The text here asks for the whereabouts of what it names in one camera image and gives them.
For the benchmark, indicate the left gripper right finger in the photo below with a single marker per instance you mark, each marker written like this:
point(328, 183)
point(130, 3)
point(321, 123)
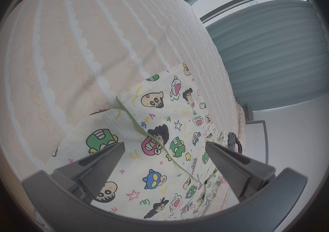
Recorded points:
point(241, 172)

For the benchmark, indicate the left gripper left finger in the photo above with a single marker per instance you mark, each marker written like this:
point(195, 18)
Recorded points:
point(100, 166)

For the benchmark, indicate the white printed pyjama top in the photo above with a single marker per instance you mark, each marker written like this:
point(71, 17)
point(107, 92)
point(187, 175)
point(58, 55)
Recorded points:
point(167, 112)

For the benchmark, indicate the pile of clothes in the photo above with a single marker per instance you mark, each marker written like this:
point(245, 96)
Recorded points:
point(232, 143)

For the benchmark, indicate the bed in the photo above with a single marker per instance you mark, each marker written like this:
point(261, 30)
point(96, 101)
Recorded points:
point(90, 46)

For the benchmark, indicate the pale pink pillow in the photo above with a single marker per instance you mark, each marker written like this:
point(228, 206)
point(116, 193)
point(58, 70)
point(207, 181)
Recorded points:
point(241, 123)

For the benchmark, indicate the grey bedside table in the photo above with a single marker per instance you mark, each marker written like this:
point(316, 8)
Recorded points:
point(249, 111)

